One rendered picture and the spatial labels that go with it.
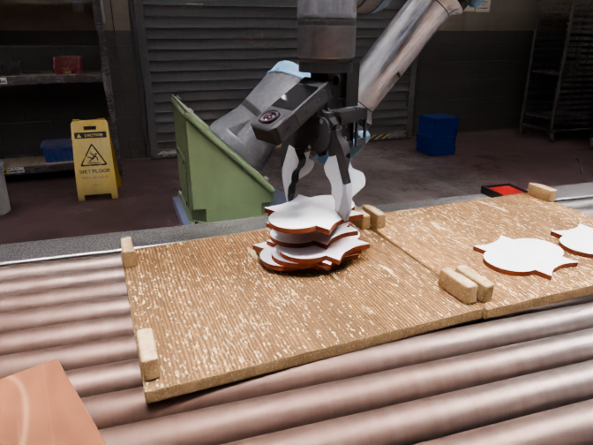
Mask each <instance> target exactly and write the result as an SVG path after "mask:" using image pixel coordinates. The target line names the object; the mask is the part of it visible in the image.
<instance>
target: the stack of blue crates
mask: <svg viewBox="0 0 593 445"><path fill-rule="evenodd" d="M459 119H460V118H459V117H454V116H450V115H447V114H443V113H440V114H427V115H419V122H418V132H419V133H417V140H416V142H417V151H419V152H421V153H423V154H426V155H429V156H439V155H454V153H455V141H456V136H457V131H458V126H459Z"/></svg>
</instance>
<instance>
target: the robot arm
mask: <svg viewBox="0 0 593 445"><path fill-rule="evenodd" d="M483 1H484V0H407V1H406V3H405V4H404V5H403V7H402V8H401V9H400V10H399V11H398V12H397V14H396V15H395V16H394V18H393V19H392V21H391V22H390V23H389V25H388V26H387V27H386V29H385V30H384V31H383V33H382V34H381V35H380V37H379V38H378V39H377V40H376V41H375V42H374V44H373V45H372V47H371V48H370V49H369V50H368V52H367V53H366V54H365V56H364V57H363V59H362V60H361V61H360V62H359V63H353V61H350V59H351V58H353V57H354V56H355V51H356V30H357V26H355V24H356V19H357V14H358V15H368V14H370V13H375V12H378V11H381V10H383V9H384V8H385V7H386V6H387V5H388V4H389V3H390V2H391V0H297V24H298V25H309V26H297V56H298V57H299V58H302V60H301V61H298V64H295V63H293V62H290V61H280V62H279V63H277V64H276V66H275V67H274V68H273V69H272V70H270V71H268V72H267V73H266V76H265V77H264V78H263V79H262V80H261V81H260V82H259V83H258V85H257V86H256V87H255V88H254V89H253V90H252V91H251V93H250V94H249V95H248V96H247V97H246V98H245V99H244V101H243V102H242V103H241V104H240V105H239V106H238V107H237V108H236V109H233V110H232V111H230V112H229V113H228V114H226V115H224V116H222V117H220V118H218V119H217V120H215V121H214V122H213V123H212V124H211V125H210V127H209V128H210V129H211V130H212V131H213V132H214V133H215V134H216V135H217V136H218V137H219V138H221V139H222V140H223V141H224V142H225V143H226V144H227V145H228V146H229V147H231V148H232V149H233V150H234V151H235V152H236V153H237V154H238V155H240V156H241V157H242V158H243V159H244V160H245V161H247V162H248V163H249V164H250V165H251V166H252V167H253V168H254V169H255V170H256V171H257V172H259V173H260V172H261V171H262V170H263V169H264V168H265V167H266V165H267V163H268V161H269V159H270V156H271V154H272V153H273V151H274V147H275V145H280V144H281V167H282V181H283V186H284V191H285V195H286V201H287V202H290V201H292V200H293V198H294V195H295V192H296V184H297V182H298V180H299V179H300V178H301V177H304V176H305V175H307V174H308V173H309V172H310V171H311V170H312V168H313V166H314V161H313V160H311V159H309V155H311V156H312V157H313V159H314V160H315V161H318V162H320V163H321V164H322V165H323V166H324V171H325V173H326V176H327V178H328V179H329V181H330V183H331V186H332V195H333V197H334V202H335V211H336V212H337V214H338V215H339V216H340V217H341V219H342V220H343V221H344V222H346V221H348V220H349V215H350V211H351V205H352V197H353V196H354V195H355V194H356V193H357V192H359V191H360V190H361V189H362V188H363V187H364V185H365V177H364V174H363V172H361V171H358V170H354V169H353V168H352V166H351V164H350V159H351V158H353V157H354V156H355V155H356V154H357V153H358V152H359V151H360V150H361V149H362V148H363V147H364V146H365V144H366V143H367V142H368V140H369V139H370V137H371V135H370V133H369V132H368V131H367V129H368V128H369V127H370V126H371V124H372V112H373V111H374V109H375V108H376V107H377V106H378V104H379V103H380V102H381V100H382V99H383V98H384V97H385V96H386V94H387V93H388V92H389V90H390V89H391V88H392V87H393V85H394V84H395V83H396V81H397V80H398V79H399V78H400V77H401V76H402V74H403V73H404V72H405V71H406V70H407V68H408V67H409V66H410V65H411V63H412V62H413V61H414V60H415V58H416V57H417V56H418V54H419V53H420V52H421V51H422V49H423V48H424V47H425V45H426V44H427V43H428V42H429V40H430V39H431V38H432V37H433V36H434V35H435V34H436V33H437V31H438V30H439V29H440V27H441V26H442V25H443V24H444V22H445V21H446V20H447V18H448V17H449V16H452V15H456V14H461V13H462V12H463V11H464V10H465V8H466V7H467V6H469V7H470V8H471V7H473V8H477V7H478V6H479V5H480V4H481V3H482V2H483ZM326 25H327V26H326ZM337 25H339V26H337ZM344 25H347V26H344ZM349 25H351V26H349ZM352 25H354V26H352Z"/></svg>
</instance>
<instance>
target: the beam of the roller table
mask: <svg viewBox="0 0 593 445"><path fill-rule="evenodd" d="M550 187H552V188H554V189H556V190H557V191H556V198H555V201H554V202H558V201H566V200H580V199H588V198H593V182H590V183H582V184H573V185H557V186H550ZM488 198H490V197H488V196H486V195H484V194H474V195H465V196H457V197H448V198H440V199H431V200H415V201H407V202H398V203H390V204H381V205H373V207H375V208H377V209H378V210H380V211H381V212H382V213H387V212H394V211H400V210H406V209H412V208H419V207H431V206H438V205H444V204H450V203H456V202H463V201H469V200H481V199H488ZM268 219H269V216H265V217H256V218H248V219H239V220H231V221H222V222H206V223H198V224H189V225H181V226H172V227H164V228H155V229H147V230H131V231H122V232H114V233H106V234H97V235H89V236H80V237H72V238H56V239H47V240H39V241H30V242H22V243H13V244H5V245H0V267H3V266H11V265H19V264H27V263H35V262H42V261H50V260H64V259H72V258H79V257H87V256H95V255H103V254H111V253H120V252H121V251H122V248H121V238H126V237H131V238H132V242H133V244H134V249H137V248H142V247H149V246H155V245H166V244H172V243H178V242H184V241H190V240H196V239H202V238H213V237H219V236H225V235H231V234H237V233H243V232H249V231H255V230H266V229H269V228H268V227H266V223H268V222H269V220H268Z"/></svg>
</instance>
